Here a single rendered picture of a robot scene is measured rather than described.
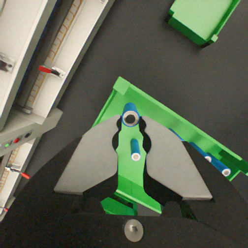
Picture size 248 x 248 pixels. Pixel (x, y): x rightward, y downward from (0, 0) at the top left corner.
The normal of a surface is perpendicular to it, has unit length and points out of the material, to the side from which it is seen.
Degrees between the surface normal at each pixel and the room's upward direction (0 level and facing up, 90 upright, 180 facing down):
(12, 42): 22
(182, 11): 0
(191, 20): 0
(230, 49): 0
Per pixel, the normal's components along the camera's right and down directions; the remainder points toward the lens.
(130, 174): -0.04, 0.27
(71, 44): 0.28, 0.46
